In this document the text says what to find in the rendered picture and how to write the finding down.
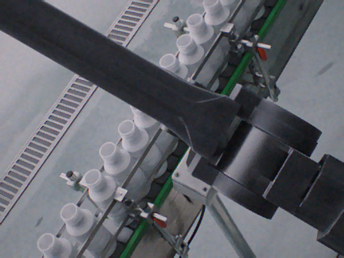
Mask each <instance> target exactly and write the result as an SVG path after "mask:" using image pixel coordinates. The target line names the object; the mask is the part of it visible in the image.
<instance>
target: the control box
mask: <svg viewBox="0 0 344 258"><path fill-rule="evenodd" d="M190 148H191V147H189V149H188V151H187V152H186V154H185V155H184V158H182V160H181V162H180V163H179V165H178V167H177V168H176V170H175V172H174V173H173V175H172V178H173V188H174V189H175V190H177V191H179V192H181V193H183V194H184V195H186V196H188V198H189V200H191V202H192V204H193V205H195V204H196V202H197V201H198V202H199V203H201V204H202V213H201V215H200V219H199V220H198V224H197V226H196V229H195V230H194V231H193V234H192V235H191V238H190V239H189V241H188V243H187V244H188V245H190V243H191V241H192V240H193V238H194V236H195V235H196V233H197V231H198V228H199V227H200V224H201V222H202V218H203V217H204V211H205V209H206V206H207V205H208V204H209V202H210V200H211V199H212V198H213V195H214V194H215V193H216V189H214V188H213V187H211V186H210V185H208V184H206V183H204V182H203V181H201V180H199V179H198V178H196V177H194V176H193V175H191V174H189V173H188V171H187V169H188V168H187V165H186V160H187V157H188V155H189V150H190Z"/></svg>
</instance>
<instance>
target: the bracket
mask: <svg viewBox="0 0 344 258"><path fill-rule="evenodd" d="M172 20H173V23H174V25H173V24H169V23H165V25H164V27H165V28H169V29H171V30H173V32H174V34H175V36H177V38H179V37H180V36H182V35H184V34H186V32H187V33H190V30H189V28H188V26H187V25H186V22H185V20H182V19H179V17H178V16H175V17H173V19H172ZM236 30H237V29H236V27H235V25H234V24H232V23H224V25H223V27H222V29H221V30H220V32H222V33H223V36H224V37H227V38H228V42H229V45H232V46H231V47H230V49H229V52H231V54H232V55H231V56H235V57H238V58H240V57H241V54H242V53H243V52H244V50H245V48H244V47H243V45H246V46H247V50H248V51H249V53H251V54H254V56H255V58H256V61H257V63H258V66H259V68H260V70H261V74H259V73H258V72H257V68H256V65H255V63H254V61H253V62H252V63H251V65H250V69H251V72H252V74H256V76H255V78H254V79H255V81H256V84H257V85H259V84H260V86H261V87H263V88H266V89H267V90H268V91H269V93H268V94H267V95H268V97H269V98H270V99H271V100H272V101H273V102H277V101H278V95H279V94H280V93H281V90H280V89H279V88H278V87H277V85H276V78H275V77H274V76H273V75H272V76H271V75H269V72H268V70H267V67H266V65H265V61H264V60H267V54H266V51H265V50H270V51H271V50H272V48H273V46H272V45H267V44H263V43H261V41H260V37H259V36H257V35H254V33H253V32H247V38H248V40H243V39H241V38H240V36H239V35H236V34H234V33H235V32H236ZM261 78H263V79H264V83H263V84H262V82H261ZM60 178H62V179H65V180H67V185H68V186H69V187H70V188H71V189H72V190H74V191H80V192H81V193H83V192H84V191H85V189H86V188H87V186H86V184H85V182H84V177H83V176H82V174H80V173H78V172H76V171H75V172H72V171H67V172H66V173H61V174H60ZM130 196H131V194H130V192H129V191H128V190H125V189H122V188H121V187H119V188H118V189H117V191H116V192H115V194H114V195H113V196H112V198H114V199H115V200H116V201H117V203H119V204H122V205H123V207H125V209H127V210H128V211H127V212H126V214H128V215H129V216H130V217H131V218H132V219H135V220H137V221H139V218H140V217H141V218H142V219H143V220H144V221H145V222H147V223H149V224H152V223H153V225H154V227H155V228H156V229H157V230H158V231H160V232H161V236H163V237H164V239H165V240H167V241H169V245H171V247H173V248H174V249H175V250H176V253H177V254H178V255H179V256H181V257H182V258H188V257H189V255H188V252H189V250H190V248H189V245H188V244H187V243H185V242H183V239H182V236H181V235H180V234H177V235H176V234H171V232H170V231H169V229H168V228H167V224H166V223H168V222H169V218H168V217H166V216H163V215H161V214H159V209H158V208H157V207H156V206H155V204H153V203H150V202H148V203H147V202H141V203H140V204H139V205H138V204H137V202H135V200H133V199H131V198H130ZM87 199H88V200H89V201H90V202H91V203H92V204H93V205H94V207H96V208H97V209H98V207H99V206H98V205H97V204H96V203H95V202H94V201H93V200H92V199H91V198H90V195H89V194H88V195H87Z"/></svg>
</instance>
